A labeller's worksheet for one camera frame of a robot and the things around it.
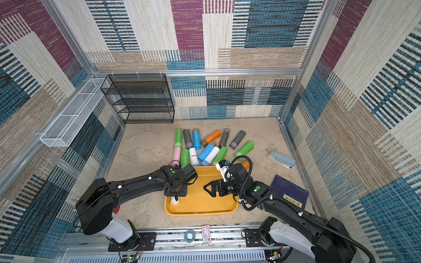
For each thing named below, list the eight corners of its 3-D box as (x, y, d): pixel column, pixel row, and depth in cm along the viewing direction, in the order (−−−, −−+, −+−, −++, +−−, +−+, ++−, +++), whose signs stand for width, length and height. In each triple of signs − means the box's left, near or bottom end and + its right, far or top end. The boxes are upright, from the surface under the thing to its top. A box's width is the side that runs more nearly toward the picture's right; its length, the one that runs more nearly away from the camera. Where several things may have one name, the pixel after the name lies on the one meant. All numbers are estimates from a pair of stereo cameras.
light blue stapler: (287, 173, 96) (291, 168, 91) (267, 158, 103) (269, 153, 98) (293, 166, 99) (297, 161, 94) (273, 152, 105) (276, 147, 101)
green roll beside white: (213, 164, 99) (213, 162, 97) (221, 147, 107) (222, 145, 105) (219, 166, 98) (220, 164, 96) (228, 149, 106) (228, 147, 104)
